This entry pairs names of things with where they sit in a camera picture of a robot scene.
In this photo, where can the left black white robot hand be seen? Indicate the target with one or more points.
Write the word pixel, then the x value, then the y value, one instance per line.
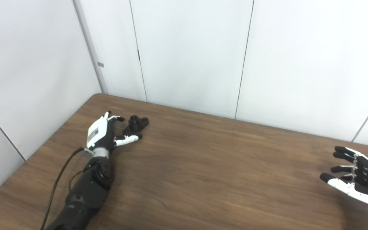
pixel 99 131

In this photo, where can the black flanged holder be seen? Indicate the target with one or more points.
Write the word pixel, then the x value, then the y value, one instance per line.
pixel 134 125

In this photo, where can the grey wall corner post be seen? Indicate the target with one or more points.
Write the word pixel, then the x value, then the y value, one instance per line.
pixel 89 48

